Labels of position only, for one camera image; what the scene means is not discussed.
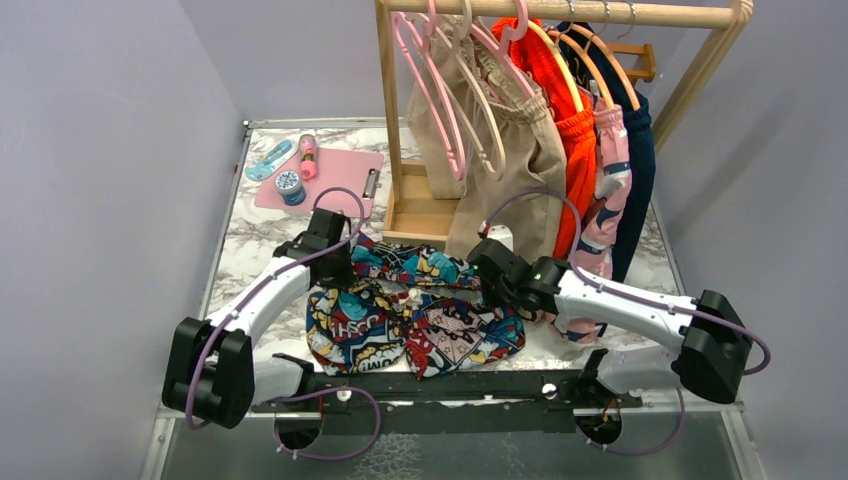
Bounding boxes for comic print shorts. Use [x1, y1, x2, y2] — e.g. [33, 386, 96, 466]
[305, 235, 526, 380]

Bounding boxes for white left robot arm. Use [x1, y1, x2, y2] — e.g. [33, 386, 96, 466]
[161, 208, 358, 429]

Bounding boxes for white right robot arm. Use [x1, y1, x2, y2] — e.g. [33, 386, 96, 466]
[468, 239, 754, 407]

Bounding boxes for pink patterned shorts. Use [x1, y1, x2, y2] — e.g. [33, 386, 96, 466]
[546, 86, 634, 344]

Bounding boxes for beige shorts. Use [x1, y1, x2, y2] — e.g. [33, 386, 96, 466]
[406, 15, 566, 262]

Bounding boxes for cream plastic hanger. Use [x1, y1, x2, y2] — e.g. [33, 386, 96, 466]
[429, 1, 505, 180]

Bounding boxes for orange shorts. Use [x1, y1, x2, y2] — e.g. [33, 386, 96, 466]
[481, 19, 596, 261]

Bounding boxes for pink hanger with shorts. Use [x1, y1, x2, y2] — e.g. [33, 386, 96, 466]
[471, 0, 535, 99]

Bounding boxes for navy shorts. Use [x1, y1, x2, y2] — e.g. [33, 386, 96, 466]
[556, 21, 657, 283]

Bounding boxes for wooden hanger front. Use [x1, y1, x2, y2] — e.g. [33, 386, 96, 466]
[527, 18, 585, 114]

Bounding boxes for wooden hanger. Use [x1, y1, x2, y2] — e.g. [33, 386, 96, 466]
[527, 18, 585, 114]
[548, 1, 647, 114]

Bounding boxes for wooden hanger back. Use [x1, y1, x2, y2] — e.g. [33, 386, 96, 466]
[548, 1, 647, 114]

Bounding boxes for pink plastic hanger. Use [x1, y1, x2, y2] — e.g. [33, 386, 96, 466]
[391, 1, 466, 183]

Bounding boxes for wooden clothes rack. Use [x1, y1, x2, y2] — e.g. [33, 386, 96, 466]
[374, 1, 754, 246]

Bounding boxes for blue lidded jar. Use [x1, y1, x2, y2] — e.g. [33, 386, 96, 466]
[274, 170, 306, 206]

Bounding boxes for pink clipboard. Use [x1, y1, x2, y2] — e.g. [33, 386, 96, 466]
[254, 147, 384, 218]

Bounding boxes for light blue flat case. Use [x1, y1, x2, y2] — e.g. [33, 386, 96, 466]
[244, 139, 296, 182]

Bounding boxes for pink glue stick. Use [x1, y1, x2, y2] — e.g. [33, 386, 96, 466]
[298, 134, 317, 181]

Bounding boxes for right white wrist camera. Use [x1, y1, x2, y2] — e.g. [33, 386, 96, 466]
[478, 222, 514, 252]

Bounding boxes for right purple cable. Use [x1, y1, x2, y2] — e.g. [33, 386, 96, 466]
[482, 187, 772, 457]

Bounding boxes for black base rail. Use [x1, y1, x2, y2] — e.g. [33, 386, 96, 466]
[250, 370, 642, 436]

